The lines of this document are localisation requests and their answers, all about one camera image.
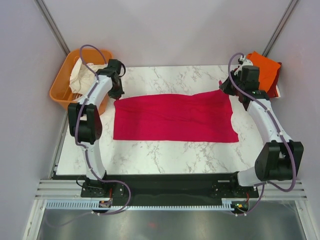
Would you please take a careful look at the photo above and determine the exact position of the magenta pink t shirt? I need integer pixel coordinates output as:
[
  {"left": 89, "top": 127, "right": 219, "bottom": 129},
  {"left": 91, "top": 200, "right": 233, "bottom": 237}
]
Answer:
[{"left": 113, "top": 90, "right": 239, "bottom": 144}]

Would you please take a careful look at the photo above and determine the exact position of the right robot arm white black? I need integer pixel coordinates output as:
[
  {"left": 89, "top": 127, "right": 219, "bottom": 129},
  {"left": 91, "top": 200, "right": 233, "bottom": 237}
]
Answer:
[{"left": 219, "top": 63, "right": 304, "bottom": 197}]

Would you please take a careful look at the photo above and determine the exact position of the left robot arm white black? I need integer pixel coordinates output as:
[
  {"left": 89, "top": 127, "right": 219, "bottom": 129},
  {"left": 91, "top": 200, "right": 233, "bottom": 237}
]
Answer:
[{"left": 67, "top": 59, "right": 126, "bottom": 198}]

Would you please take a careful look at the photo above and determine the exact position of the white crumpled t shirt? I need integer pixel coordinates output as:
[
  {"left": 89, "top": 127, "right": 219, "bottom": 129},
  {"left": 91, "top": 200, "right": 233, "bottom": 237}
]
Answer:
[{"left": 69, "top": 58, "right": 95, "bottom": 95}]

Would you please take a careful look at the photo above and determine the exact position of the orange folded t shirt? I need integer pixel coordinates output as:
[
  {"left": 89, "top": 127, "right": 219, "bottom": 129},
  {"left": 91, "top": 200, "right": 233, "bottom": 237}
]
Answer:
[{"left": 246, "top": 51, "right": 281, "bottom": 92}]

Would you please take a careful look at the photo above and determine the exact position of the dark red folded t shirt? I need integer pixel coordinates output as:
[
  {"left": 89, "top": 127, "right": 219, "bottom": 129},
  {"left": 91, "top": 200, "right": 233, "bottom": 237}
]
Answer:
[{"left": 267, "top": 62, "right": 282, "bottom": 98}]

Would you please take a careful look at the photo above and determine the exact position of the orange plastic basket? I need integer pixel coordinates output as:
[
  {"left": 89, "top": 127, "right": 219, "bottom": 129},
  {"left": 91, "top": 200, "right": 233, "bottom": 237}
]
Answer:
[{"left": 49, "top": 48, "right": 105, "bottom": 110}]

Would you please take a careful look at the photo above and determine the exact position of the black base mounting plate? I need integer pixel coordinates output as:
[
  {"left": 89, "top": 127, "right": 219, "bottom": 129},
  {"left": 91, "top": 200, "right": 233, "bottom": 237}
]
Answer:
[{"left": 93, "top": 173, "right": 259, "bottom": 206}]

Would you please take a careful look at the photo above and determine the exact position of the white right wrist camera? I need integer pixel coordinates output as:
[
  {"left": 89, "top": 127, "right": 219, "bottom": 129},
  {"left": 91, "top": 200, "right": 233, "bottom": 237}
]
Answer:
[{"left": 237, "top": 55, "right": 253, "bottom": 67}]

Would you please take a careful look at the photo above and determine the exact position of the right corner metal post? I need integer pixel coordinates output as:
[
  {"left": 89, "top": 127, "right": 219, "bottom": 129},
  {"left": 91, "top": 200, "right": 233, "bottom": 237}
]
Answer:
[{"left": 262, "top": 0, "right": 300, "bottom": 57}]

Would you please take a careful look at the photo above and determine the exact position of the corner metal post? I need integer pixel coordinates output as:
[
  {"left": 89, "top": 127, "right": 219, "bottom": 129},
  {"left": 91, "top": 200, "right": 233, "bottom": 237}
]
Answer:
[
  {"left": 262, "top": 0, "right": 300, "bottom": 57},
  {"left": 34, "top": 0, "right": 70, "bottom": 56}
]

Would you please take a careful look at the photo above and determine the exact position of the left corner metal post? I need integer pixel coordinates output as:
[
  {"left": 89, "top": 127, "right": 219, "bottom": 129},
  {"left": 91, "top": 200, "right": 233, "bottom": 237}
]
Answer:
[{"left": 34, "top": 0, "right": 70, "bottom": 56}]

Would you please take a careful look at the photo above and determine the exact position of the aluminium frame rail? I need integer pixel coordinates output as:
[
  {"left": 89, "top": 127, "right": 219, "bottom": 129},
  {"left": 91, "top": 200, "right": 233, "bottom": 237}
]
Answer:
[{"left": 34, "top": 178, "right": 308, "bottom": 201}]

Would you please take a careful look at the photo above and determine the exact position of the white slotted cable duct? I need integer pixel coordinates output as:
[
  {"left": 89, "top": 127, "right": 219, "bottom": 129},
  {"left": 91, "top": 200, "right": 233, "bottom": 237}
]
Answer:
[{"left": 45, "top": 199, "right": 239, "bottom": 211}]

